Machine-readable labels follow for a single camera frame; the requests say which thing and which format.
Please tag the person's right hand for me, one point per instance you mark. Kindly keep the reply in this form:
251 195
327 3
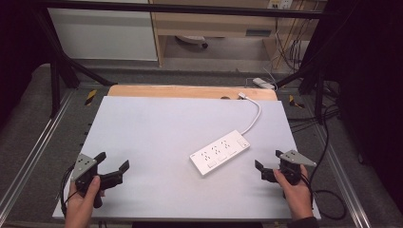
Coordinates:
296 196

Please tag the yellow black floor tape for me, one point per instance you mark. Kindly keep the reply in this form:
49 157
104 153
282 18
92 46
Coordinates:
295 102
90 97

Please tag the white power strip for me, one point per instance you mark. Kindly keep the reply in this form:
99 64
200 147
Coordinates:
220 152

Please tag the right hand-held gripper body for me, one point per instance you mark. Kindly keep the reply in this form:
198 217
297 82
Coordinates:
293 167

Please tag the white cabinet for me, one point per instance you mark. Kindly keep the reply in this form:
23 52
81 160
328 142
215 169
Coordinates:
101 34

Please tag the white plug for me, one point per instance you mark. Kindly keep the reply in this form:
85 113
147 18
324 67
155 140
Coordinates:
242 95

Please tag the white wall outlet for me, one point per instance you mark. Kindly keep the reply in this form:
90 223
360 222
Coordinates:
280 3

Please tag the metal floor rail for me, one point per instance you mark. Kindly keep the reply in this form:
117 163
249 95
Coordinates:
34 148
345 183

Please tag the black metal frame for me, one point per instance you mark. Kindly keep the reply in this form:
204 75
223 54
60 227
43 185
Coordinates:
177 9

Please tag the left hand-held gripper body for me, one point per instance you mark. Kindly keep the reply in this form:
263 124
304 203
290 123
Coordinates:
83 166

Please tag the person's left hand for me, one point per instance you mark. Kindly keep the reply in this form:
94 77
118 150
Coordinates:
80 205

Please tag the white power adapter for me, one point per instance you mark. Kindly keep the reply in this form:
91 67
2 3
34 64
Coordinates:
263 83

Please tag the office chair base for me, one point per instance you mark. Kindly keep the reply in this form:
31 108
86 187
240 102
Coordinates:
193 39

